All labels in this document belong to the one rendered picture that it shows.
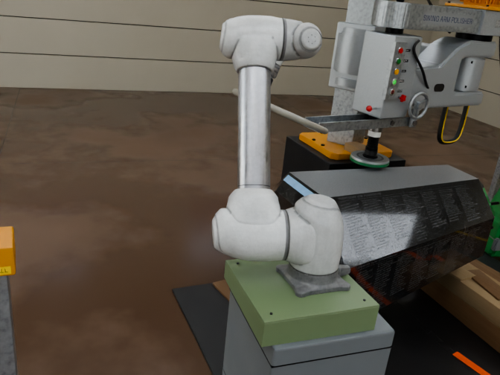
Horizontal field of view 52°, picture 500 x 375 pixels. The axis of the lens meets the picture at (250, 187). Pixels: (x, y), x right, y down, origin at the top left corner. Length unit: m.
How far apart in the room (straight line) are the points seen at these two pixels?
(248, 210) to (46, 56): 6.94
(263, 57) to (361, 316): 0.82
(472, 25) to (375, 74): 0.64
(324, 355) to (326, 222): 0.38
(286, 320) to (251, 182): 0.41
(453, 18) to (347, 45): 0.69
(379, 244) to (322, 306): 1.00
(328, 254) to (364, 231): 0.93
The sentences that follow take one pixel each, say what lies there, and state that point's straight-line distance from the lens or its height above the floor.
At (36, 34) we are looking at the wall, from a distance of 8.18.
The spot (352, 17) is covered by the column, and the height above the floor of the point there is 1.59.
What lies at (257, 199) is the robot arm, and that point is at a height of 1.15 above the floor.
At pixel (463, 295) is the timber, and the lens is 3.25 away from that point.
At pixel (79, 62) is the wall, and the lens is 8.23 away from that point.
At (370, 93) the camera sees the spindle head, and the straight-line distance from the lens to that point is 2.77.
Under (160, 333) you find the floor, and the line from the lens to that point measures 2.79.
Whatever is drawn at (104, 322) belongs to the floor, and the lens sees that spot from 2.88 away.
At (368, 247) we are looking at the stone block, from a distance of 2.42.
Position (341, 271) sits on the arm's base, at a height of 0.91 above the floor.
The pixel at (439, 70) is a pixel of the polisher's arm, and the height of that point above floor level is 1.39.
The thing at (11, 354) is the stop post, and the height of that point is 0.75.
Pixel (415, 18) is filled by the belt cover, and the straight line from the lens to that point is 2.75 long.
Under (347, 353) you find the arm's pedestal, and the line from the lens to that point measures 1.60.
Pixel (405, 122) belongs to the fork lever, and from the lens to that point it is 2.95.
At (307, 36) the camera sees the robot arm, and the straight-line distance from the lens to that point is 1.61.
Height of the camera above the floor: 1.72
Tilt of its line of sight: 22 degrees down
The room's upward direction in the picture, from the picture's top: 6 degrees clockwise
